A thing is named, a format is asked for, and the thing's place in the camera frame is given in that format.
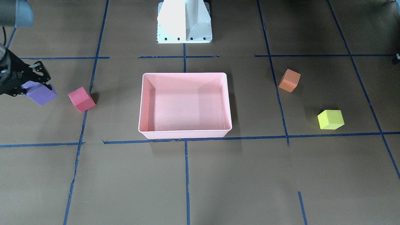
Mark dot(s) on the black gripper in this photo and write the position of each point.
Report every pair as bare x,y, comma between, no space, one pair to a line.
12,66

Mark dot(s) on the purple foam block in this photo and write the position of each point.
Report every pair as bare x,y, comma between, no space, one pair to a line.
39,93

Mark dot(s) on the red foam block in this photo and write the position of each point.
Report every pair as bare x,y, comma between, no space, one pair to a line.
81,99

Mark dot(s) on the orange foam block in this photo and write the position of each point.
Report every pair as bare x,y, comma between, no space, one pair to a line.
289,80

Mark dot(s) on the yellow foam block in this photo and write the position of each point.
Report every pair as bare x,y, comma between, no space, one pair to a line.
330,119

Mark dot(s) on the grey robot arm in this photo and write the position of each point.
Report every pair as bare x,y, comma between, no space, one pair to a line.
15,13

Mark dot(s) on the pink plastic bin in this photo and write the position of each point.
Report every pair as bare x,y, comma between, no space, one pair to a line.
184,105

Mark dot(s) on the white camera post mount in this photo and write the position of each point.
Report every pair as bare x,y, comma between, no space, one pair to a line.
184,21

